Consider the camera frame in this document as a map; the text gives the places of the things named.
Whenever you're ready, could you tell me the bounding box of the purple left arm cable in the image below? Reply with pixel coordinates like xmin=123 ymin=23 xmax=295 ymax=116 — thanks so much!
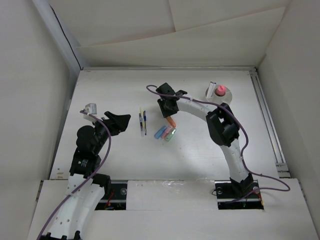
xmin=36 ymin=109 xmax=112 ymax=240

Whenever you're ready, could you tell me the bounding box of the blue gel pen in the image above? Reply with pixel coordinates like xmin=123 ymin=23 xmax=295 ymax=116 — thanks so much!
xmin=143 ymin=110 xmax=147 ymax=136

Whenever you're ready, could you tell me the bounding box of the blue correction tape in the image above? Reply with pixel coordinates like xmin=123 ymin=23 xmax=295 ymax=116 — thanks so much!
xmin=154 ymin=125 xmax=167 ymax=139

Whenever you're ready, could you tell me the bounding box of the blue capped white marker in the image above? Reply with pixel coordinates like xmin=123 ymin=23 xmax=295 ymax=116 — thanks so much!
xmin=206 ymin=80 xmax=218 ymax=98

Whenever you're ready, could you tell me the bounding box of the green correction tape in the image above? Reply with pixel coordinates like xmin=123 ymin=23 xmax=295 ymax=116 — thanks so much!
xmin=164 ymin=128 xmax=177 ymax=142

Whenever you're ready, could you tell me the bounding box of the pink correction tape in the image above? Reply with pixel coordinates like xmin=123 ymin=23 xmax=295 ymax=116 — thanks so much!
xmin=161 ymin=125 xmax=173 ymax=139

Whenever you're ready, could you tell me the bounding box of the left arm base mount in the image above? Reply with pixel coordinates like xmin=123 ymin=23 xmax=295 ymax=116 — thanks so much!
xmin=92 ymin=173 xmax=128 ymax=211

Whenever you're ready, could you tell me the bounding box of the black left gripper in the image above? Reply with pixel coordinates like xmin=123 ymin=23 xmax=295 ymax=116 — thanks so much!
xmin=91 ymin=111 xmax=130 ymax=154

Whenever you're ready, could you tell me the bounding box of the purple gel pen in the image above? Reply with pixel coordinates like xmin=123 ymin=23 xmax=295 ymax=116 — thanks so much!
xmin=138 ymin=113 xmax=144 ymax=137

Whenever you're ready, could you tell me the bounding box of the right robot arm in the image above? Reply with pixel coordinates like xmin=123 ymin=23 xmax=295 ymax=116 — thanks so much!
xmin=155 ymin=83 xmax=253 ymax=198

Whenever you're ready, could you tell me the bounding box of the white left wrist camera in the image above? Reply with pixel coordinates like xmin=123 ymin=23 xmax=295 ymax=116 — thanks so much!
xmin=83 ymin=103 xmax=97 ymax=123

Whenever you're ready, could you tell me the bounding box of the yellow highlighter pen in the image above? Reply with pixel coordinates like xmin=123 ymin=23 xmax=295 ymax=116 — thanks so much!
xmin=139 ymin=107 xmax=145 ymax=137

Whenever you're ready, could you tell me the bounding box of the white round divided pen holder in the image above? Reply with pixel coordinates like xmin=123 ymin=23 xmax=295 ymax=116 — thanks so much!
xmin=204 ymin=84 xmax=233 ymax=105

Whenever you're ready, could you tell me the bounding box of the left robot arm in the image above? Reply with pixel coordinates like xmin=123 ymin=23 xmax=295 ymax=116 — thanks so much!
xmin=37 ymin=107 xmax=131 ymax=240

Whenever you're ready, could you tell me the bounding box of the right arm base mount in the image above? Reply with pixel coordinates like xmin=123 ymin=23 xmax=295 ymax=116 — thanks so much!
xmin=211 ymin=180 xmax=264 ymax=210

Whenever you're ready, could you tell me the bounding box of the orange correction tape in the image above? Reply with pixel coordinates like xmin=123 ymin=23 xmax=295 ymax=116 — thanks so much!
xmin=166 ymin=116 xmax=177 ymax=128

